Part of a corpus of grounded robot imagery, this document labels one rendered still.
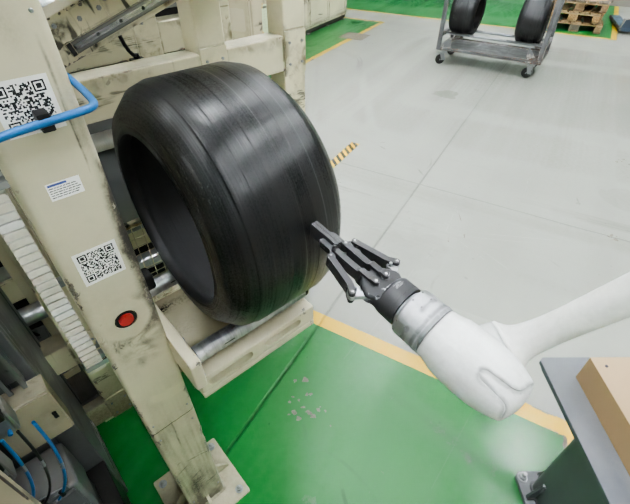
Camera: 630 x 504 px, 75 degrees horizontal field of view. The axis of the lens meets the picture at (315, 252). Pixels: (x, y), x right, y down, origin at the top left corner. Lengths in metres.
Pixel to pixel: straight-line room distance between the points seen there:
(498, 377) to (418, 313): 0.14
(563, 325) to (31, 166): 0.86
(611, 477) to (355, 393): 1.04
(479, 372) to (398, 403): 1.39
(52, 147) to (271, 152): 0.34
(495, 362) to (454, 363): 0.05
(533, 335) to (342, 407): 1.29
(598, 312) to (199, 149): 0.68
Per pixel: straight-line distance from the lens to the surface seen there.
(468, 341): 0.64
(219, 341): 1.04
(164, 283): 1.22
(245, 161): 0.74
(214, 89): 0.83
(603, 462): 1.37
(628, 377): 1.43
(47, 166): 0.75
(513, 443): 2.07
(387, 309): 0.68
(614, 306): 0.76
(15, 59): 0.70
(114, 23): 1.15
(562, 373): 1.48
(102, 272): 0.86
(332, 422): 1.93
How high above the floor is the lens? 1.73
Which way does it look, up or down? 41 degrees down
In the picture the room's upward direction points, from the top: straight up
